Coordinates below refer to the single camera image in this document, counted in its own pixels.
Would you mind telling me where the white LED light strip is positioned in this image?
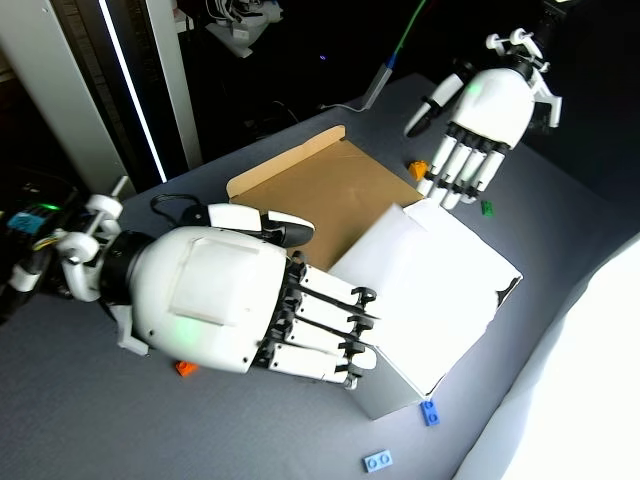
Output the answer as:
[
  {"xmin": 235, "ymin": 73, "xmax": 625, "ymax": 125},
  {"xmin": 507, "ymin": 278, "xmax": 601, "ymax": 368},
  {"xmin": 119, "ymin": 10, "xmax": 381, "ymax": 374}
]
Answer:
[{"xmin": 97, "ymin": 0, "xmax": 169, "ymax": 184}]

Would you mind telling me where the narrow white metal post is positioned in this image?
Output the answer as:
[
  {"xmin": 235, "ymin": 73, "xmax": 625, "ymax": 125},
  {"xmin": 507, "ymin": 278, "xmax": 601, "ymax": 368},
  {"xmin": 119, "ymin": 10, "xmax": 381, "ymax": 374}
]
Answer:
[{"xmin": 144, "ymin": 0, "xmax": 204, "ymax": 169}]

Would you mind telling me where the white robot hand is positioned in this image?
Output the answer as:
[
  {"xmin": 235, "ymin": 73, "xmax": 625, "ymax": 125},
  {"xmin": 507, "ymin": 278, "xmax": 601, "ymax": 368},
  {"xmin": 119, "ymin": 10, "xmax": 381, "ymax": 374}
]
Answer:
[
  {"xmin": 130, "ymin": 202, "xmax": 382, "ymax": 392},
  {"xmin": 403, "ymin": 59, "xmax": 536, "ymax": 211}
]

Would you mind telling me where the white plastic parts pile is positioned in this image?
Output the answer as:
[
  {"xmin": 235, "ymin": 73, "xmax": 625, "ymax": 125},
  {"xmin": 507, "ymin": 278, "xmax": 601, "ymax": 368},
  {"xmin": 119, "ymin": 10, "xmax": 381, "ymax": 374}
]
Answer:
[{"xmin": 204, "ymin": 0, "xmax": 286, "ymax": 59}]

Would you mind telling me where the white backdrop cloth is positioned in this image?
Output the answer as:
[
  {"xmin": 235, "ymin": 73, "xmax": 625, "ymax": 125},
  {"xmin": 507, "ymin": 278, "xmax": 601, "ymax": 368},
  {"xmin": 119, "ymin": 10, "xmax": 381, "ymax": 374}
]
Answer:
[{"xmin": 449, "ymin": 219, "xmax": 640, "ymax": 480}]

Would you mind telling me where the wide white metal post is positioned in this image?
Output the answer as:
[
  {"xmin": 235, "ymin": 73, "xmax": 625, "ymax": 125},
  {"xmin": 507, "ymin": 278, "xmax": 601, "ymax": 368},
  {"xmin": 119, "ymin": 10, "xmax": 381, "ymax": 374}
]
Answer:
[{"xmin": 0, "ymin": 0, "xmax": 137, "ymax": 209}]

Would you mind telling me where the brown cardboard box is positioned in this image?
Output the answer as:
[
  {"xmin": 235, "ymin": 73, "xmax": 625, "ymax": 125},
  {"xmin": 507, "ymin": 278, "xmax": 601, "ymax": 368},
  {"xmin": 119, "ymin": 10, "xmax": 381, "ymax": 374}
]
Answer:
[{"xmin": 225, "ymin": 124, "xmax": 524, "ymax": 422}]

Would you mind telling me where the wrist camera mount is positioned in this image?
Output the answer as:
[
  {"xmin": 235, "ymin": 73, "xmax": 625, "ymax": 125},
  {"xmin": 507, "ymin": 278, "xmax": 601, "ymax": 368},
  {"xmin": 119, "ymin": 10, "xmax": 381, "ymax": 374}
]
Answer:
[{"xmin": 102, "ymin": 299, "xmax": 151, "ymax": 357}]

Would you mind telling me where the light blue toy brick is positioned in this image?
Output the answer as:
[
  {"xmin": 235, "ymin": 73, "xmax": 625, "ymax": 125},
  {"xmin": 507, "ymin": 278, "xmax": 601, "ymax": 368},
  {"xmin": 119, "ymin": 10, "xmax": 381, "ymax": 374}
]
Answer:
[{"xmin": 362, "ymin": 448, "xmax": 395, "ymax": 474}]

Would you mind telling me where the grey table cloth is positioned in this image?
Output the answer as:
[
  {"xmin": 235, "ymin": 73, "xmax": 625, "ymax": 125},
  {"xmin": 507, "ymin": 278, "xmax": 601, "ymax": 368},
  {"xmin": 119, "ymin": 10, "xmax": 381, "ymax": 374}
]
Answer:
[{"xmin": 0, "ymin": 72, "xmax": 640, "ymax": 480}]

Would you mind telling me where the grey plug with blue tip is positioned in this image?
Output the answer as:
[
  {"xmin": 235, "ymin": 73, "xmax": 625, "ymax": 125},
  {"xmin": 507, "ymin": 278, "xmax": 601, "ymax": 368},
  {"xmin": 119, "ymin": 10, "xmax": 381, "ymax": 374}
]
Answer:
[{"xmin": 319, "ymin": 52, "xmax": 400, "ymax": 114}]

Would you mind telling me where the green cable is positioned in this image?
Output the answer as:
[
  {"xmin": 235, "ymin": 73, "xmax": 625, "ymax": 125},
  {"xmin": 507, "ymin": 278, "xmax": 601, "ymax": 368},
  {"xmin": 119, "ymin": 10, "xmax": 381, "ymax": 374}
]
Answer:
[{"xmin": 392, "ymin": 0, "xmax": 429, "ymax": 59}]

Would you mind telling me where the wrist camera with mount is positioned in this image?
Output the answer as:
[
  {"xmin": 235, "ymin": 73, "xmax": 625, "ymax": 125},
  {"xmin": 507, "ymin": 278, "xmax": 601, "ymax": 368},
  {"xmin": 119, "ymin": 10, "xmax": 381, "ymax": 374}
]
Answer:
[{"xmin": 527, "ymin": 72, "xmax": 564, "ymax": 132}]

